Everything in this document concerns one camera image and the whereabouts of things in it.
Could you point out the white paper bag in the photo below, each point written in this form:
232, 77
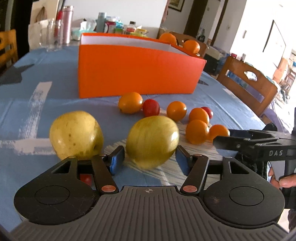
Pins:
41, 13

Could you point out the red labelled jar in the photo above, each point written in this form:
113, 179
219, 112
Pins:
110, 27

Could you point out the person right hand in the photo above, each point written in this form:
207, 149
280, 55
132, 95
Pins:
285, 182

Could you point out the red cherry tomato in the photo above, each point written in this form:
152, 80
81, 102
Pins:
150, 108
209, 111

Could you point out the pink thermos bottle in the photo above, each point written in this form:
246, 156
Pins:
67, 14

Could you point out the wooden chair left far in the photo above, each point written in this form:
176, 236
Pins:
8, 47

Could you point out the small orange tangerine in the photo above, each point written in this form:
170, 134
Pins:
130, 103
199, 114
197, 132
176, 110
217, 130

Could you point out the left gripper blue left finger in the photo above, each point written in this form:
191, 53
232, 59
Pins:
104, 168

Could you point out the dark cap medicine bottle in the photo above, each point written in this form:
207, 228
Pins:
130, 28

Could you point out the orange cardboard box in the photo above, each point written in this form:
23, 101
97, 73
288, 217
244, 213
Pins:
113, 64

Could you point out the red tomato under gripper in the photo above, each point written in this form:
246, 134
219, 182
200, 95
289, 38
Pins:
86, 178

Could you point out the red cherry tomato right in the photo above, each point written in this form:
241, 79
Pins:
209, 111

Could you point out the wooden chair right near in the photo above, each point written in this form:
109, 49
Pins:
248, 84

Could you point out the large orange in basket left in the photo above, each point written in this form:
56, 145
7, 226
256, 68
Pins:
168, 37

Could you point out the large orange in basket right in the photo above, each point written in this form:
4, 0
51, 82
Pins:
192, 46

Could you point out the large orange in basket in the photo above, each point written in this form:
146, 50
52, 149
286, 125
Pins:
192, 46
168, 37

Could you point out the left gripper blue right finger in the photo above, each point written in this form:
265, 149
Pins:
194, 167

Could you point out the small orange tangerine front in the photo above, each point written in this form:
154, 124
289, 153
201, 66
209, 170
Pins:
197, 132

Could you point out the small framed painting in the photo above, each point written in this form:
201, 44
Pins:
176, 5

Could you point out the grey tall bottle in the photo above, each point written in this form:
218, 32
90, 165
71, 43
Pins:
100, 22

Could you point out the teal tissue box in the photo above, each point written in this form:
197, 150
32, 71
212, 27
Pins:
85, 27

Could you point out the wooden chair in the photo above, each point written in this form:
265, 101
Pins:
182, 39
248, 84
8, 47

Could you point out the clear glass jar mug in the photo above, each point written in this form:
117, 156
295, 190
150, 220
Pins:
51, 37

